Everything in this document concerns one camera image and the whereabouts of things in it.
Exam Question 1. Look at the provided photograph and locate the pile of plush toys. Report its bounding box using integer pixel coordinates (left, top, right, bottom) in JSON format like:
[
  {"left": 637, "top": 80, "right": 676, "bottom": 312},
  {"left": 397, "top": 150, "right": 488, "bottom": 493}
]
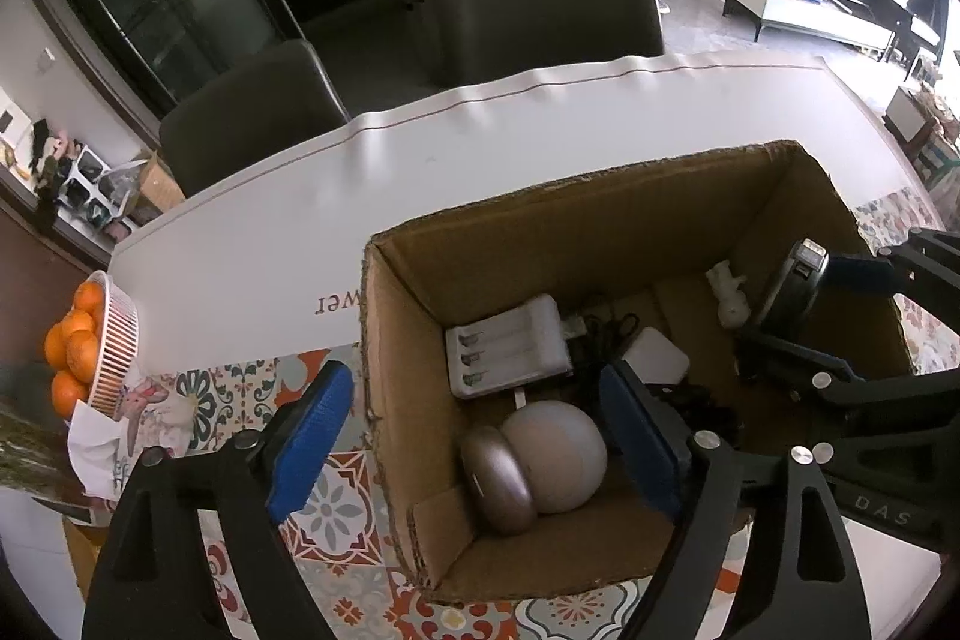
[{"left": 25, "top": 118, "right": 85, "bottom": 193}]

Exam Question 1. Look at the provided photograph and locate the small brown cardboard box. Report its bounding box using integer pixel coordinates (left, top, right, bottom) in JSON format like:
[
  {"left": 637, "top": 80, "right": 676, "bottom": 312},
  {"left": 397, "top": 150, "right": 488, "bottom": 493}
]
[{"left": 135, "top": 149, "right": 187, "bottom": 208}]

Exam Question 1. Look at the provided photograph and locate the grey round speaker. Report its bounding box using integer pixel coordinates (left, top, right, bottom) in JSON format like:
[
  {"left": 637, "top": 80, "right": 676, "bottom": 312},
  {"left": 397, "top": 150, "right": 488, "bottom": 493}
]
[{"left": 500, "top": 401, "right": 609, "bottom": 514}]

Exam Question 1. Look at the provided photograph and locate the white television console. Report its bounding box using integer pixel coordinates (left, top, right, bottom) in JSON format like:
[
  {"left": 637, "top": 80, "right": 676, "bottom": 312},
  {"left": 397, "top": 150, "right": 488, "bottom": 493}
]
[{"left": 723, "top": 0, "right": 898, "bottom": 61}]

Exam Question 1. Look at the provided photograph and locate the dried plant bunch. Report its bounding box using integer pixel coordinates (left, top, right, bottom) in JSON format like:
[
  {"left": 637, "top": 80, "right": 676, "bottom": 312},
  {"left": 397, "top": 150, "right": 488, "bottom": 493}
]
[{"left": 0, "top": 370, "right": 85, "bottom": 500}]

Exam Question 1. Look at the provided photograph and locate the clear plastic bag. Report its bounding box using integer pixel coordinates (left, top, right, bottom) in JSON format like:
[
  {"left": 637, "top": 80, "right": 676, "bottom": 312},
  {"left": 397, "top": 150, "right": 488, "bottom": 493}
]
[{"left": 97, "top": 160, "right": 151, "bottom": 200}]

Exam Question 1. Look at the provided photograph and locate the white figurine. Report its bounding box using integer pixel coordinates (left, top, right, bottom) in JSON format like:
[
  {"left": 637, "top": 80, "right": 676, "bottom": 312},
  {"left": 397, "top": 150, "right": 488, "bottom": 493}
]
[{"left": 704, "top": 260, "right": 752, "bottom": 328}]

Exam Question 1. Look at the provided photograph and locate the white battery charger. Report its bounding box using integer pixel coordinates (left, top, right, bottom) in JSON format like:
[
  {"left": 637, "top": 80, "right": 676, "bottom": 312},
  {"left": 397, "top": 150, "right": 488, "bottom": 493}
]
[{"left": 444, "top": 293, "right": 575, "bottom": 400}]

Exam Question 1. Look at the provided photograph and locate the white tile patterned tablecloth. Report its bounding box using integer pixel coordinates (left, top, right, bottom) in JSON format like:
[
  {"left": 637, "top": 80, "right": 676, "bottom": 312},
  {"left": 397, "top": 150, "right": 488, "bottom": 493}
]
[{"left": 64, "top": 51, "right": 960, "bottom": 640}]

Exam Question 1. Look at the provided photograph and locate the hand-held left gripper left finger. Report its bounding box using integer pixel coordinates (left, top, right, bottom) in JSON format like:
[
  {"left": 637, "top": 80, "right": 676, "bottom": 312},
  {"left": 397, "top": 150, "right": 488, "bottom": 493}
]
[{"left": 81, "top": 360, "right": 356, "bottom": 640}]

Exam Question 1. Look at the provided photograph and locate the white plastic basket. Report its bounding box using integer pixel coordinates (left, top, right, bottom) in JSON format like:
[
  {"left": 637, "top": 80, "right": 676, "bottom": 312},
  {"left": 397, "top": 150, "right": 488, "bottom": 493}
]
[{"left": 83, "top": 270, "right": 143, "bottom": 417}]

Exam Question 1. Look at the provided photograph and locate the dark grey chair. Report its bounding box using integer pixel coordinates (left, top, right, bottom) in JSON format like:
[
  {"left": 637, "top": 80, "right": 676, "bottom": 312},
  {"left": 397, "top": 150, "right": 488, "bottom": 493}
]
[
  {"left": 158, "top": 38, "right": 353, "bottom": 198},
  {"left": 433, "top": 0, "right": 666, "bottom": 87}
]

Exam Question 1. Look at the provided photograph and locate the grey oval case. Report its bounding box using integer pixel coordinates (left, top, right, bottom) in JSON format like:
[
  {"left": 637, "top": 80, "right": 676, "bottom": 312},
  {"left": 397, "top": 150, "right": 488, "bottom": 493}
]
[{"left": 459, "top": 425, "right": 539, "bottom": 534}]

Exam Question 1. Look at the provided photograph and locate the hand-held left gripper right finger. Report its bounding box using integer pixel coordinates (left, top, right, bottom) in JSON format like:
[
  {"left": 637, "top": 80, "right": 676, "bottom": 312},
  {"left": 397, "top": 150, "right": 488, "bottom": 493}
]
[{"left": 597, "top": 360, "right": 875, "bottom": 640}]

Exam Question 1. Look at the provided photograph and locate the black electric shaver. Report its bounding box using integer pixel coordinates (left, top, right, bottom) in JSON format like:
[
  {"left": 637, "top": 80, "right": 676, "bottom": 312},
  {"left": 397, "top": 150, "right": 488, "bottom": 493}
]
[{"left": 753, "top": 238, "right": 830, "bottom": 342}]

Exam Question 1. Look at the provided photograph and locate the floral fabric tissue cover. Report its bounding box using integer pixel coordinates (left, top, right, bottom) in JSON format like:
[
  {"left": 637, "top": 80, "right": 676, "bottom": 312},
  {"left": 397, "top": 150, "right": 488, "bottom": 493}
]
[{"left": 111, "top": 374, "right": 198, "bottom": 515}]

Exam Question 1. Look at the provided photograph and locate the white tissue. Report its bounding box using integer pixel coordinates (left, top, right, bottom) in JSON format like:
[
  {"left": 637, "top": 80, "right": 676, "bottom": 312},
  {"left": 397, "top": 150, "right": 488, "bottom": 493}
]
[{"left": 67, "top": 404, "right": 126, "bottom": 500}]

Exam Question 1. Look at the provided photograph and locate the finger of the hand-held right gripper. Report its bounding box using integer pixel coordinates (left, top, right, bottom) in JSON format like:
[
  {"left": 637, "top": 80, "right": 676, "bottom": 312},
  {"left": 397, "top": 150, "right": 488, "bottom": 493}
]
[
  {"left": 735, "top": 323, "right": 917, "bottom": 411},
  {"left": 825, "top": 227, "right": 960, "bottom": 327}
]

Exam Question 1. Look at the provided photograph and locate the black power adapter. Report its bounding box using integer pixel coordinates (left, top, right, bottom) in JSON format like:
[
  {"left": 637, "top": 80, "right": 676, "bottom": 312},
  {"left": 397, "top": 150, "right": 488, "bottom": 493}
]
[{"left": 646, "top": 381, "right": 746, "bottom": 455}]

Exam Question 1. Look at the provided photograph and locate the white shoe rack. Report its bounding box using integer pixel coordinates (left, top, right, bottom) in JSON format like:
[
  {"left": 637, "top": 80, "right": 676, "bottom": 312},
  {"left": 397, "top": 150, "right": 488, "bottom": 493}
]
[{"left": 59, "top": 148, "right": 141, "bottom": 238}]

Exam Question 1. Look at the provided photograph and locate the white square charger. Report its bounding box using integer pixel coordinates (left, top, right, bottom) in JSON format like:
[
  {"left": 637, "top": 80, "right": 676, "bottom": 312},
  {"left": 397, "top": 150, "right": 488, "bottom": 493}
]
[{"left": 620, "top": 326, "right": 692, "bottom": 387}]

